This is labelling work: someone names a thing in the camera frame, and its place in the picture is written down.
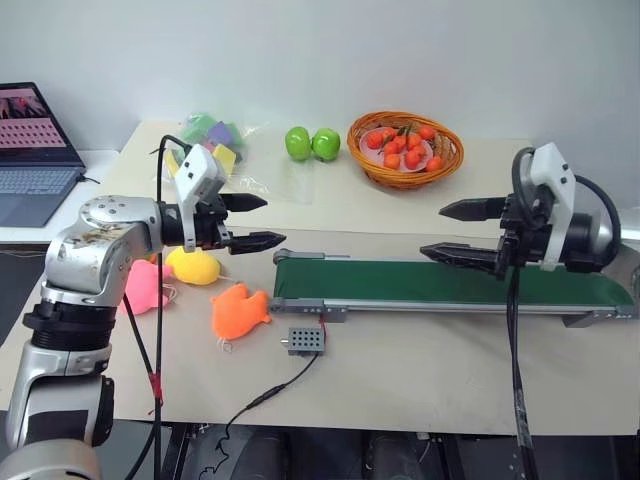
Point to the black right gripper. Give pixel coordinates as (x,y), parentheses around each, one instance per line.
(525,240)

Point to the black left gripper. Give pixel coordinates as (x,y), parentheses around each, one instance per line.
(210,230)

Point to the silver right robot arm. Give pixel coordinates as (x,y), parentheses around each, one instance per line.
(582,230)

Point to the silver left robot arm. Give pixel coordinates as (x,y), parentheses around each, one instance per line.
(100,240)

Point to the green conveyor belt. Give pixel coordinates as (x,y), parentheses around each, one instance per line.
(425,285)

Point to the clear empty plastic bag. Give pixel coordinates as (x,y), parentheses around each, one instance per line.
(295,182)

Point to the yellow foam block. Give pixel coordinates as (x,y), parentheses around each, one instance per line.
(226,158)

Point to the yellow plush toy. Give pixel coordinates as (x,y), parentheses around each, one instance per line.
(195,267)

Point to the small toy orange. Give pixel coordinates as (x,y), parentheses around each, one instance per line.
(388,132)
(392,160)
(434,163)
(375,140)
(414,140)
(412,159)
(396,146)
(427,132)

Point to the clear plastic bag of blocks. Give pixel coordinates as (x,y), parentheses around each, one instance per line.
(240,137)

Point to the green toy apple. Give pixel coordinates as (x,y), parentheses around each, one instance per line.
(298,144)
(327,145)

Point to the orange plush toy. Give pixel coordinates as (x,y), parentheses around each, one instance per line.
(237,312)

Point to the purple foam block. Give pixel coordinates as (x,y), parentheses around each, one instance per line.
(223,134)

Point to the green foam block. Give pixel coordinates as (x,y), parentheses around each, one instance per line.
(199,126)

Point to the orange wicker basket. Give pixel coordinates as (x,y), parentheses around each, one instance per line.
(372,172)

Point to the pile of red tomatoes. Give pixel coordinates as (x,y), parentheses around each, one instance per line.
(376,154)

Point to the pink plush toy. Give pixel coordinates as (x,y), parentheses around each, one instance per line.
(142,290)

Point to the grey perforated control box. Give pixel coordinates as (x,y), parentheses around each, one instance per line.
(304,341)

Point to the grey laptop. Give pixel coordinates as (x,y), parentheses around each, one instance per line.
(30,170)

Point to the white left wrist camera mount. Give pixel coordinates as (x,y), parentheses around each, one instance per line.
(197,167)

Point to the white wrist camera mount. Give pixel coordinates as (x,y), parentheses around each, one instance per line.
(547,167)
(197,167)

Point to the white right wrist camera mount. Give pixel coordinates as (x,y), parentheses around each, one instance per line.
(547,167)

